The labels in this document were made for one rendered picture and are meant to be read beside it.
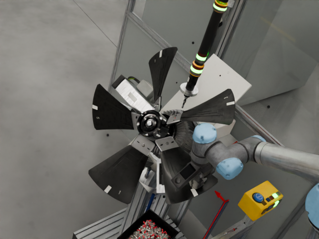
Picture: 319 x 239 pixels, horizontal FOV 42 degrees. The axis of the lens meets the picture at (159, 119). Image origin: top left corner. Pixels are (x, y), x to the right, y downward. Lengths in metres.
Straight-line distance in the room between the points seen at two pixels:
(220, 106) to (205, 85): 0.32
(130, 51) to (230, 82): 1.25
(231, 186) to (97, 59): 2.16
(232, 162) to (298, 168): 0.20
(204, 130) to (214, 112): 0.33
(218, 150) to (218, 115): 0.34
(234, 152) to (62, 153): 2.03
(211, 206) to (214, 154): 1.51
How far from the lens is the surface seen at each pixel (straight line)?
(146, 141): 1.78
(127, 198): 1.82
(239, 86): 1.94
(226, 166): 1.31
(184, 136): 1.81
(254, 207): 1.83
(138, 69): 3.01
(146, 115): 1.75
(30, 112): 3.50
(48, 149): 3.22
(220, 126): 2.27
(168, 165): 1.67
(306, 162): 1.28
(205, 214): 2.90
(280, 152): 1.33
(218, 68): 2.00
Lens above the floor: 2.34
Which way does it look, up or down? 40 degrees down
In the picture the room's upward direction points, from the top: 18 degrees clockwise
